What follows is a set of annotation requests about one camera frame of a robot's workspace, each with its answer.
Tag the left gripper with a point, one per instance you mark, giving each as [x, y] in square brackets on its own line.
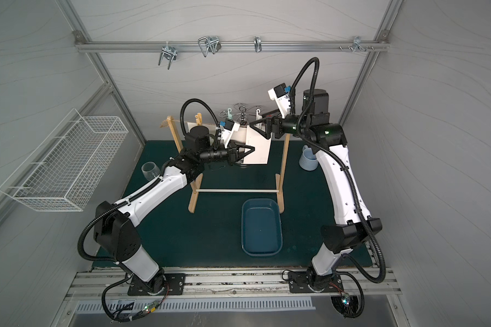
[232, 153]

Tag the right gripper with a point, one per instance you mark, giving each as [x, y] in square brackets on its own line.
[273, 126]

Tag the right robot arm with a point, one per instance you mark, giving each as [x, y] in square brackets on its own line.
[298, 115]

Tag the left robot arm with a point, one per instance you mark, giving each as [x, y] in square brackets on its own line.
[112, 234]

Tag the chrome glass holder stand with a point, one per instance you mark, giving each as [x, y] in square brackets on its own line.
[243, 114]

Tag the light blue mug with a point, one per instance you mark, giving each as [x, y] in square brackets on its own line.
[308, 161]

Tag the wooden clothespin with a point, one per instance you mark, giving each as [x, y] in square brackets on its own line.
[199, 119]

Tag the teal plastic tray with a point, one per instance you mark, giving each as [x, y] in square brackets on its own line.
[261, 228]

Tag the metal clamp hook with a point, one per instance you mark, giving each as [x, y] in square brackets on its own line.
[168, 55]
[209, 45]
[357, 46]
[257, 44]

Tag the clear wine glass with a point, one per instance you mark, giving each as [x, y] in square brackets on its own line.
[150, 171]

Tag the aluminium crossbar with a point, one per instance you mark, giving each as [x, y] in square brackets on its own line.
[227, 46]

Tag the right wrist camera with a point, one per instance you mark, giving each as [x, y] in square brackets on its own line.
[280, 95]

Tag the wooden drying rack frame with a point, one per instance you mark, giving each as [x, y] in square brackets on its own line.
[241, 174]

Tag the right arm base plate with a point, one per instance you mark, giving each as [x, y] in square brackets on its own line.
[308, 282]

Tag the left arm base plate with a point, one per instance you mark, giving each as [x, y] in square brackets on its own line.
[171, 283]

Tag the white wire basket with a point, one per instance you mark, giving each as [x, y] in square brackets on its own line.
[62, 173]

